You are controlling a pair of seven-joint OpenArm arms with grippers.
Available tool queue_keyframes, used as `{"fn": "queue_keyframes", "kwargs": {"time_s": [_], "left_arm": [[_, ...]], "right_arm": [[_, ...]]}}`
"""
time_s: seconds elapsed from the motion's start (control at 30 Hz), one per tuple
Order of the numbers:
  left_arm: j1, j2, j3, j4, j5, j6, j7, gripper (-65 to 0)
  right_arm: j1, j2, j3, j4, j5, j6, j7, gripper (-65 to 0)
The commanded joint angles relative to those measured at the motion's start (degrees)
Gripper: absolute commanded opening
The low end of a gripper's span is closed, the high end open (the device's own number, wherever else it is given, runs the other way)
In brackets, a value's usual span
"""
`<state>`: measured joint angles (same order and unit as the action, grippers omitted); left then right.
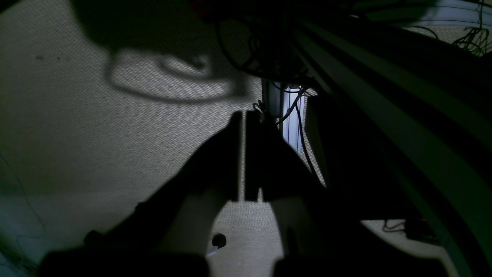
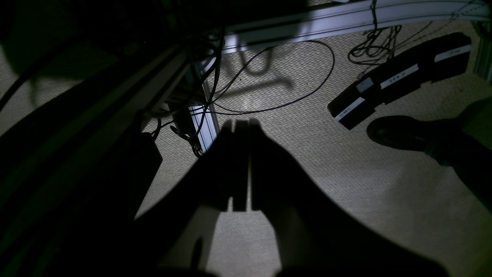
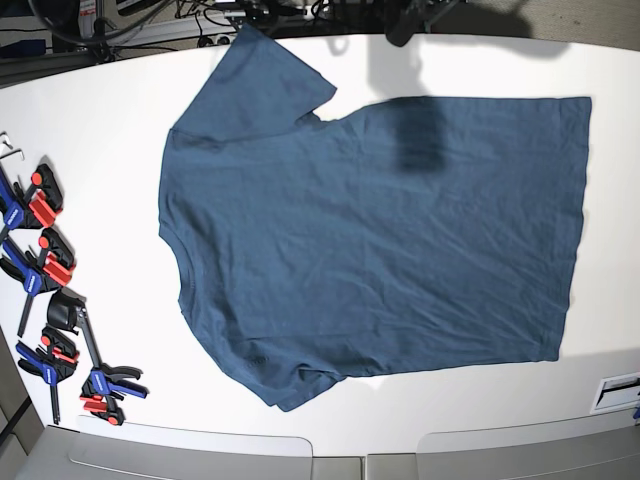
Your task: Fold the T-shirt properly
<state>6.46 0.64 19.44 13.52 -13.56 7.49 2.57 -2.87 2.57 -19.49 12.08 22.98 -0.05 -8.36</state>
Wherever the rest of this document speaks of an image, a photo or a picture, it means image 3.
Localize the white label sticker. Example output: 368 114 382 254
590 373 639 415

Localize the blue red clamp bottom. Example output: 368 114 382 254
76 307 149 426

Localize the grey chair left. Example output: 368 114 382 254
14 427 363 479

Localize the grey chair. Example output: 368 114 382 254
364 410 639 479
14 427 363 479

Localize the blue red clamp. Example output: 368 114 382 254
76 307 149 426
16 325 79 425
1 227 76 338
1 163 63 242

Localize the metal hex key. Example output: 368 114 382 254
0 131 25 161

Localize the grey chair right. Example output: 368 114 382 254
364 410 639 479

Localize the blue red clamp top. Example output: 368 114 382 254
1 163 63 242

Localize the blue T-shirt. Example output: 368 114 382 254
158 26 592 411

